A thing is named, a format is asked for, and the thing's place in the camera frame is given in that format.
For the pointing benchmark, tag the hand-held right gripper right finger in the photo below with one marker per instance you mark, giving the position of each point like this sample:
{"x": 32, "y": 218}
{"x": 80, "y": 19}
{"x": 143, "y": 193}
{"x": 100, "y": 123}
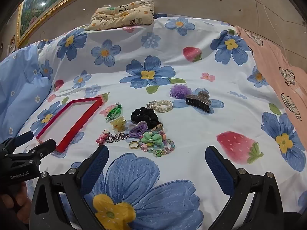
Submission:
{"x": 219, "y": 170}

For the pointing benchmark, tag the person's left hand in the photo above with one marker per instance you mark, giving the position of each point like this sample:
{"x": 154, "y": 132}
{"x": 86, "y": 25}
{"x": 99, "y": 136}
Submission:
{"x": 21, "y": 203}

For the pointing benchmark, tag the pearl hair clip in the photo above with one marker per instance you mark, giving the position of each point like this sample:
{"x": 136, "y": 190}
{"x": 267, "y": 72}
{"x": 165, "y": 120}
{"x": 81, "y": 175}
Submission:
{"x": 168, "y": 105}

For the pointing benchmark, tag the panda print cushion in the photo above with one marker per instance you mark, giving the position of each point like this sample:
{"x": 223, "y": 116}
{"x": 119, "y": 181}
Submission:
{"x": 120, "y": 14}

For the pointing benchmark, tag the pink hair clip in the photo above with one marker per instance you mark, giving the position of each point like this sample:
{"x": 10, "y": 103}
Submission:
{"x": 102, "y": 137}

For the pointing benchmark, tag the floral bedsheet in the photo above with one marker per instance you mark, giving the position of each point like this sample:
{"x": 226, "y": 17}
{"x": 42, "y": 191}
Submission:
{"x": 191, "y": 129}

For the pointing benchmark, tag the red shallow box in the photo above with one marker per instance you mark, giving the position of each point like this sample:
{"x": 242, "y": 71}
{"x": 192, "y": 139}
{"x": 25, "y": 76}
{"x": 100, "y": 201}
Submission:
{"x": 79, "y": 127}

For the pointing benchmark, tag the gold framed painting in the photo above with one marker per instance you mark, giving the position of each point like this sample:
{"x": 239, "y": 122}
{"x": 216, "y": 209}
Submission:
{"x": 36, "y": 7}

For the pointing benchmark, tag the blue pillow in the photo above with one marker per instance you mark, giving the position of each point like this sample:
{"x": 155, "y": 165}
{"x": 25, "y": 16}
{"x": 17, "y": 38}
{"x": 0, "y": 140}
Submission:
{"x": 21, "y": 88}

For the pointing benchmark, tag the pink heart print blanket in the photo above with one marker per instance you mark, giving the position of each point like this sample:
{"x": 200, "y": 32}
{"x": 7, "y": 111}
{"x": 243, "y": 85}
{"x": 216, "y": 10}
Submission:
{"x": 275, "y": 60}

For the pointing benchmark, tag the black scrunchie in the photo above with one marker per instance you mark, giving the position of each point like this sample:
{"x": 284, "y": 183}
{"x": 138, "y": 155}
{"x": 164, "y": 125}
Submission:
{"x": 141, "y": 116}

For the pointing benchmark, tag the tan rectangular hair clip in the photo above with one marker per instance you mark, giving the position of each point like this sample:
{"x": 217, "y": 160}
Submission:
{"x": 157, "y": 126}

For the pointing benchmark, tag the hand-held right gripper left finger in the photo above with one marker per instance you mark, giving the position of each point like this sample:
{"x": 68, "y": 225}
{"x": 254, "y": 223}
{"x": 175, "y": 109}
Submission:
{"x": 96, "y": 167}

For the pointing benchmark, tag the yellow hair claw clip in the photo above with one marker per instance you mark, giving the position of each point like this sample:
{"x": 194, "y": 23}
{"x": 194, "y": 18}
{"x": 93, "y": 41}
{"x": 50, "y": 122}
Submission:
{"x": 118, "y": 124}

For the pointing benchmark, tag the grey rhinestone hair claw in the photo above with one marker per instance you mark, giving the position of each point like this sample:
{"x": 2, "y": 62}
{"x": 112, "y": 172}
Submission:
{"x": 196, "y": 101}

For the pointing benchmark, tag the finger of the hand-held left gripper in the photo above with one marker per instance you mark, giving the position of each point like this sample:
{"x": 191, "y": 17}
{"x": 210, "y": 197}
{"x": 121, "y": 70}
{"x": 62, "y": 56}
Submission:
{"x": 24, "y": 137}
{"x": 45, "y": 147}

